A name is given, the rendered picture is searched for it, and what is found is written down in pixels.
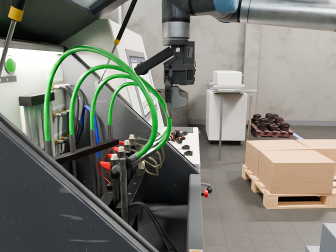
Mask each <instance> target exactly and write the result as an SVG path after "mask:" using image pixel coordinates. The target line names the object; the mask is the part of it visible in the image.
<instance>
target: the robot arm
mask: <svg viewBox="0 0 336 252"><path fill-rule="evenodd" d="M161 6H162V24H161V25H162V39H163V41H162V45H163V46H168V47H167V48H165V49H164V50H162V51H160V52H159V53H157V54H155V55H154V56H152V57H151V58H149V59H147V60H146V61H141V62H139V63H138V64H137V65H136V67H134V69H133V70H134V72H135V73H136V74H137V75H138V76H141V75H142V76H144V75H146V74H147V73H148V72H149V70H151V69H152V68H154V67H155V66H157V65H159V64H160V63H162V62H164V61H165V60H167V59H169V58H170V57H172V56H174V57H172V58H170V59H169V60H167V61H165V62H164V63H163V65H164V69H163V81H164V84H165V107H166V113H167V115H168V117H169V118H170V119H172V115H173V110H175V109H179V108H183V107H185V106H187V104H188V99H187V98H186V97H185V96H183V95H181V93H180V88H179V86H177V85H180V86H187V85H194V82H195V74H196V73H195V72H196V69H195V67H196V62H195V41H189V40H188V39H190V20H191V16H206V15H210V16H212V17H214V18H216V19H217V20H218V21H219V22H222V23H231V22H233V23H246V24H256V25H267V26H277V27H288V28H298V29H309V30H319V31H330V32H336V0H161ZM169 46H171V48H170V47H169ZM177 48H180V51H179V52H176V49H177ZM173 85H174V86H173Z"/></svg>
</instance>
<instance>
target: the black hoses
mask: <svg viewBox="0 0 336 252"><path fill-rule="evenodd" d="M75 86H76V85H75V84H70V85H64V86H59V89H64V90H65V91H66V92H67V93H68V95H69V97H70V100H71V98H72V94H71V93H70V91H69V90H68V89H67V88H70V89H71V90H72V91H74V89H73V88H72V87H75ZM78 91H79V93H80V94H81V97H82V106H81V112H80V117H79V109H80V101H79V96H78V94H77V96H76V100H77V109H76V116H75V115H74V116H73V121H74V118H75V124H74V135H75V142H76V144H75V149H76V148H77V146H78V143H79V140H80V138H81V135H82V132H83V126H82V124H81V121H82V116H83V111H84V110H83V106H84V105H85V98H84V95H83V93H82V91H81V90H80V89H79V90H78ZM78 118H79V119H78ZM77 124H78V125H77ZM79 129H80V132H79ZM78 133H79V135H78ZM77 136H78V138H77ZM76 140H77V141H76ZM63 143H67V147H66V150H65V152H64V151H63V152H62V154H65V153H68V152H70V142H69V138H68V141H67V140H64V141H63Z"/></svg>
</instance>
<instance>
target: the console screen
mask: <svg viewBox="0 0 336 252"><path fill-rule="evenodd" d="M125 53H126V56H127V60H128V64H129V67H130V68H131V69H132V70H133V71H134V68H135V67H136V66H137V64H138V63H139V62H144V61H146V59H145V55H144V53H143V52H140V51H135V50H131V49H126V48H125ZM140 76H141V77H142V78H144V79H145V80H146V81H147V82H149V83H150V84H151V85H152V83H151V79H150V75H149V72H148V73H147V74H146V75H140ZM134 87H135V90H136V94H137V98H138V102H139V106H140V109H141V113H142V117H143V118H144V119H145V120H146V121H147V122H148V121H149V120H150V119H151V118H152V116H151V112H150V108H149V105H148V103H147V101H146V98H145V96H144V95H143V93H142V91H141V90H140V88H139V87H138V86H134ZM149 93H150V92H149ZM150 95H151V97H152V99H153V102H154V105H155V108H156V111H157V110H158V106H157V102H156V98H155V96H154V95H153V94H152V93H150Z"/></svg>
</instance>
